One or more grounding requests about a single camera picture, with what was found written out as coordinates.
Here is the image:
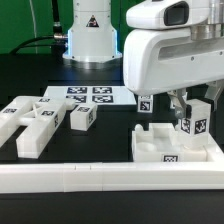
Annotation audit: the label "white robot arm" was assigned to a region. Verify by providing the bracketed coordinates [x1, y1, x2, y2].
[123, 0, 224, 118]

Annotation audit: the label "white L-shaped obstacle fence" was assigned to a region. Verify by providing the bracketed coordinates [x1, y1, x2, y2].
[0, 143, 224, 194]

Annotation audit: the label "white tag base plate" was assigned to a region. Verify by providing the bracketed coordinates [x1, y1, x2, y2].
[44, 86, 136, 105]

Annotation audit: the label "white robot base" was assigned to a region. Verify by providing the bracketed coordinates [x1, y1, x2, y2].
[63, 0, 122, 63]

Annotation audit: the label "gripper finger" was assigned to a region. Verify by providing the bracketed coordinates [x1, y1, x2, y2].
[167, 88, 187, 119]
[205, 79, 224, 110]

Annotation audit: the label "white chair seat part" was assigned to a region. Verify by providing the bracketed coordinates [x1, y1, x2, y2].
[131, 123, 214, 162]

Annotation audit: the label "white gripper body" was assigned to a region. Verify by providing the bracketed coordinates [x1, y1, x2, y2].
[123, 0, 224, 96]

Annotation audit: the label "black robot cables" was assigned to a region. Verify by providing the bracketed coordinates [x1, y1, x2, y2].
[9, 0, 69, 56]

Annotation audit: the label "white chair back part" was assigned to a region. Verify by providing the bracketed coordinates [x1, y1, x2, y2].
[0, 96, 75, 159]

